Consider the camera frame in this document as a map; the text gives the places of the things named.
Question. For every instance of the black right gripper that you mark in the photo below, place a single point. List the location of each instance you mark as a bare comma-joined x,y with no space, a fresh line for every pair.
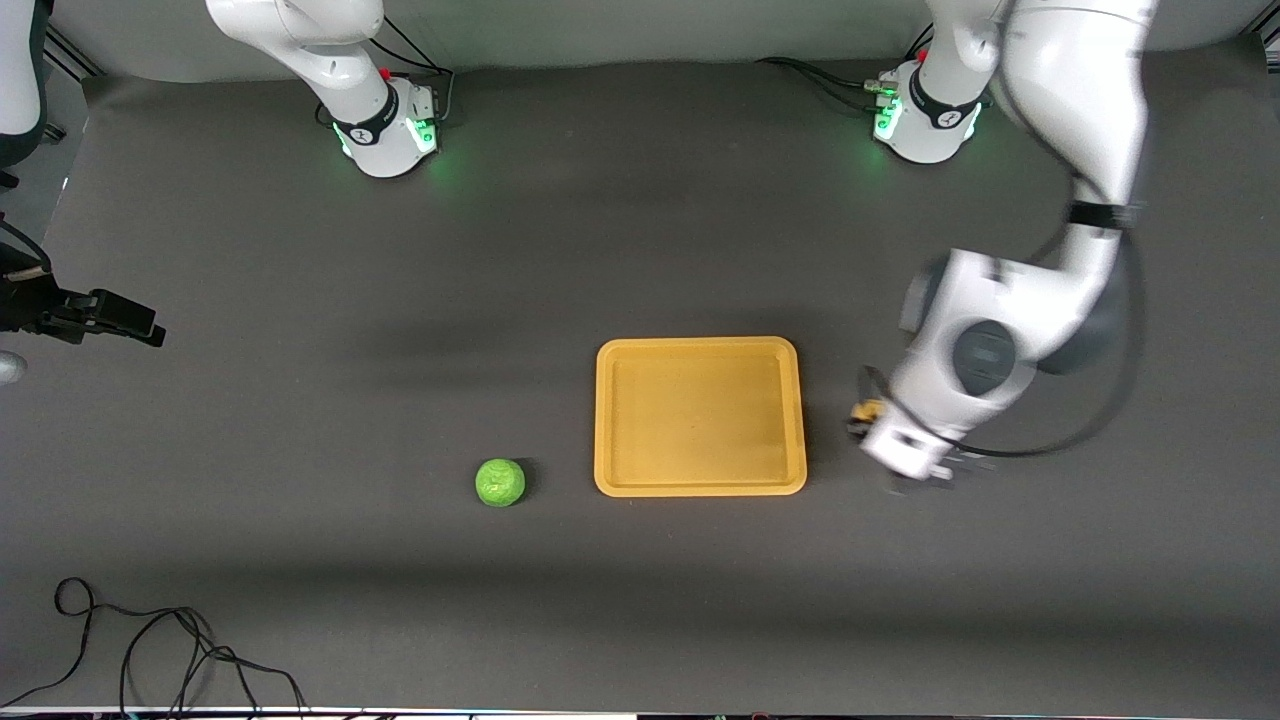
22,301

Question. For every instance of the yellow potato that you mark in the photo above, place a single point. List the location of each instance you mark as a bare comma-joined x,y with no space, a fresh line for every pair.
870,410

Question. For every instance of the green apple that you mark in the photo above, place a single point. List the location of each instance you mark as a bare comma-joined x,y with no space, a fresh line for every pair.
500,482

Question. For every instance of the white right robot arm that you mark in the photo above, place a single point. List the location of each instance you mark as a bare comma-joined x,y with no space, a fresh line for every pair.
385,150

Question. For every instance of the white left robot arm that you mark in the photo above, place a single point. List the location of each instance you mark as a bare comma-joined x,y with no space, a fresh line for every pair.
1080,100

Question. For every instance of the yellow plastic tray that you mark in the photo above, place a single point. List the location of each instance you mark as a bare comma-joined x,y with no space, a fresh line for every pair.
700,420

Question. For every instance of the dark grey table cloth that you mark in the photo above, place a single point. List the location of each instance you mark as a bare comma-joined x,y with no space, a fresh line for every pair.
300,420

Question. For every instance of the grey metal bar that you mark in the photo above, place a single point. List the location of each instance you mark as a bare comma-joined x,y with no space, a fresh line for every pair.
55,132

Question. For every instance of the aluminium frame rail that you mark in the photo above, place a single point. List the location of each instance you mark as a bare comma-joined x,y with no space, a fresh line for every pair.
75,56
1272,38

